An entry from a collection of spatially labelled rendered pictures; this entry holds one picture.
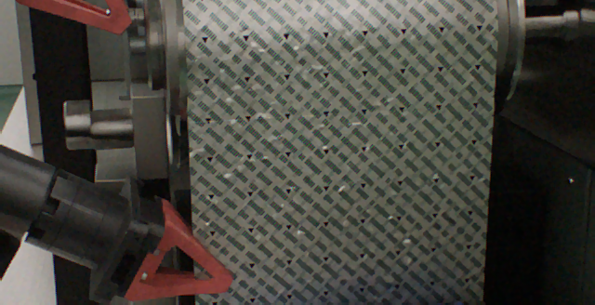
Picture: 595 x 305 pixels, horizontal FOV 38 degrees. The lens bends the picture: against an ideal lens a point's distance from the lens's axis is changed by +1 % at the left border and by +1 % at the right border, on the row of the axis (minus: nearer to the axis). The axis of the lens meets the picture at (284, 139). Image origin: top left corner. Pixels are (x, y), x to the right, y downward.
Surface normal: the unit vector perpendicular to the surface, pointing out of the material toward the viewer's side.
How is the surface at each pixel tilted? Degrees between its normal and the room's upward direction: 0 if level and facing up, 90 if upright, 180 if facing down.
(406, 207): 90
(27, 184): 59
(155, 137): 90
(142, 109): 90
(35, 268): 0
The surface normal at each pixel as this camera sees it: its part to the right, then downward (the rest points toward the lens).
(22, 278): -0.01, -0.96
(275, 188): 0.18, 0.28
